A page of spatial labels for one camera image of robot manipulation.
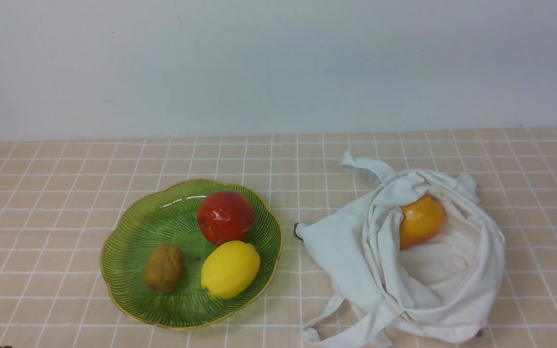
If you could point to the yellow lemon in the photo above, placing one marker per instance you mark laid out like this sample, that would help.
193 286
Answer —
230 269

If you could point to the brown kiwi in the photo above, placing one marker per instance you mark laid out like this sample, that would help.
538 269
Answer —
163 268

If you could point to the white cloth bag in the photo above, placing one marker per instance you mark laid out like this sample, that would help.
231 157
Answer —
441 289

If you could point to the orange fruit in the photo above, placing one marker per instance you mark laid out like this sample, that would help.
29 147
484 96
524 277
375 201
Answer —
422 220

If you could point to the red apple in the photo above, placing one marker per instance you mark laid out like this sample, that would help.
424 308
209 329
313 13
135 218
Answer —
225 216

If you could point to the green glass plate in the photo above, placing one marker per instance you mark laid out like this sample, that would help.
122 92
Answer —
169 216

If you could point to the checkered peach tablecloth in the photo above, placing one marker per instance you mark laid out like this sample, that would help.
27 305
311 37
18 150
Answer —
60 200

